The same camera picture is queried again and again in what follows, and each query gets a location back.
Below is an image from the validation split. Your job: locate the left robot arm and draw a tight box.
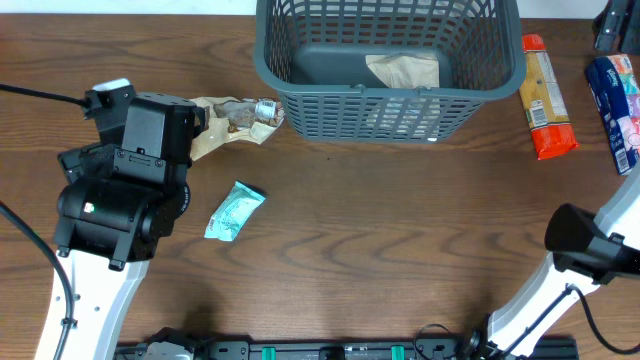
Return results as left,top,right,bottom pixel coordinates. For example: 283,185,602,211
36,79,207,359

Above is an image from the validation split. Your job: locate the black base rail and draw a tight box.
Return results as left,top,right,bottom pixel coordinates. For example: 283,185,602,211
114,324,579,360

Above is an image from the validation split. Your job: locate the blue tissue packet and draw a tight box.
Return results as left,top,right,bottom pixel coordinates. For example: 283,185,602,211
585,54,639,175

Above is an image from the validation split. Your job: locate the teal wet wipe packet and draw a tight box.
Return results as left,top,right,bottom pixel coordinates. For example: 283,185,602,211
204,181,265,242

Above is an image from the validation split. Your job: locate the orange and tan cracker packet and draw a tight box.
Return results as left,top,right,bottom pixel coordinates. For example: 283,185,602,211
519,34,579,160

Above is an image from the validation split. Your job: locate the grey plastic mesh basket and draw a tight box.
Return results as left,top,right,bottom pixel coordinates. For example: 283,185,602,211
254,0,526,143

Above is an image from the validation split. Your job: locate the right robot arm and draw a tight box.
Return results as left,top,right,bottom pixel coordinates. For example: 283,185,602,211
454,166,639,359

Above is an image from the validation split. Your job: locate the kraft paper snack bag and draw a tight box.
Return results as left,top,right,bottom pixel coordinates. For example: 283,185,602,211
364,53,441,141
190,97,285,161

